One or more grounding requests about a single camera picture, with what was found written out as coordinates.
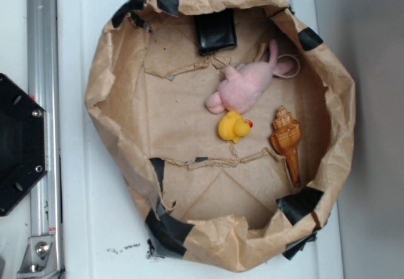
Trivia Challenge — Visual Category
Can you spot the yellow rubber duck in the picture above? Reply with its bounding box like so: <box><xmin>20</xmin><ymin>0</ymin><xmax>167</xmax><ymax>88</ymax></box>
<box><xmin>218</xmin><ymin>111</ymin><xmax>253</xmax><ymax>143</ymax></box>

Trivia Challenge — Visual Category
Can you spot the pink plush bunny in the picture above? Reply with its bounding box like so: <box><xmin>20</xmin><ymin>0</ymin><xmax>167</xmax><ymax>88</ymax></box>
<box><xmin>205</xmin><ymin>39</ymin><xmax>300</xmax><ymax>114</ymax></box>

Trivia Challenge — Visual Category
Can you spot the brown plastic conch shell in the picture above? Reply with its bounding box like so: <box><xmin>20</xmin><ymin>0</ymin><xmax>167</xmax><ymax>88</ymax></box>
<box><xmin>270</xmin><ymin>106</ymin><xmax>302</xmax><ymax>187</ymax></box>

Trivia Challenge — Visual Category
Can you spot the black tape patch inside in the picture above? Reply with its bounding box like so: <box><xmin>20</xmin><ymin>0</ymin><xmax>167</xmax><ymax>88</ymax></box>
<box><xmin>194</xmin><ymin>8</ymin><xmax>237</xmax><ymax>56</ymax></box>

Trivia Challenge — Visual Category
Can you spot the brown paper bag bin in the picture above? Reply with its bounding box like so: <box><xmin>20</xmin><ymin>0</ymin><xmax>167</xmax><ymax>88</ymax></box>
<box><xmin>85</xmin><ymin>0</ymin><xmax>355</xmax><ymax>271</ymax></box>

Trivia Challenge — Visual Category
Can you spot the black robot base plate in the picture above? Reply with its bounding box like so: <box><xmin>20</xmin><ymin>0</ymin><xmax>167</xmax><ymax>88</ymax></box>
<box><xmin>1</xmin><ymin>74</ymin><xmax>47</xmax><ymax>217</ymax></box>

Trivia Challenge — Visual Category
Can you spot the aluminium extrusion rail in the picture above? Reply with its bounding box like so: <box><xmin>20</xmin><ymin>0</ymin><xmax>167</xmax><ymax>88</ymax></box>
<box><xmin>25</xmin><ymin>0</ymin><xmax>64</xmax><ymax>240</ymax></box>

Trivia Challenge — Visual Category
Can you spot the metal corner bracket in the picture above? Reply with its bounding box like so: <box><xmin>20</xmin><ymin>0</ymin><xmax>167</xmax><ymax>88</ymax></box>
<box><xmin>16</xmin><ymin>235</ymin><xmax>57</xmax><ymax>278</ymax></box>

